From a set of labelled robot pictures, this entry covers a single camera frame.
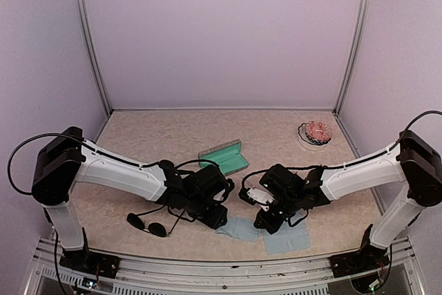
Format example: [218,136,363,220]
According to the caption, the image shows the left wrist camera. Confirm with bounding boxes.
[194,165,235,204]

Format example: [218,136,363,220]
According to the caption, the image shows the right aluminium corner post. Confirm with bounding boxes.
[333,0,369,117]

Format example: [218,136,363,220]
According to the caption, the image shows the left aluminium corner post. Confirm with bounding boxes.
[75,0,113,118]

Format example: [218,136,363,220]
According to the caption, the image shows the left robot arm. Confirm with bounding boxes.
[31,126,234,271]

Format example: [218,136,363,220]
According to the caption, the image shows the black round sunglasses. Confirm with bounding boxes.
[126,205,184,238]

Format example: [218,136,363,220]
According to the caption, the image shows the aluminium corner post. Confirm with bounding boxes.
[75,0,113,118]
[333,0,369,117]

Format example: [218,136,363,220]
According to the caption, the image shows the aluminium front rail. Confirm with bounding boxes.
[30,236,424,295]

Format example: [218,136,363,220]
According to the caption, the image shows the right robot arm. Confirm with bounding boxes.
[250,130,441,270]

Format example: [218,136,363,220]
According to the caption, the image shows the blue cleaning cloth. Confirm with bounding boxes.
[262,221,311,254]
[215,217,260,242]

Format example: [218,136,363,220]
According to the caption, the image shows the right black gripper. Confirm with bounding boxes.
[254,191,301,235]

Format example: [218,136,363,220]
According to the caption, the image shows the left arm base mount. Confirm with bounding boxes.
[59,228,120,279]

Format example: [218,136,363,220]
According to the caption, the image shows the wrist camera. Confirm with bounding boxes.
[194,165,235,204]
[238,187,275,211]

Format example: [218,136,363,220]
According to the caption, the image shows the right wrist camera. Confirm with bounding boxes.
[238,187,275,211]

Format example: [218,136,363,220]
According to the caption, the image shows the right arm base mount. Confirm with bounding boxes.
[329,224,391,278]

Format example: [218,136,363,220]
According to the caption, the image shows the grey glasses case green lining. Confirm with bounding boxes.
[198,139,249,175]

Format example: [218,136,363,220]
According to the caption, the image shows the red patterned bowl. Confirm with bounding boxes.
[298,121,333,151]

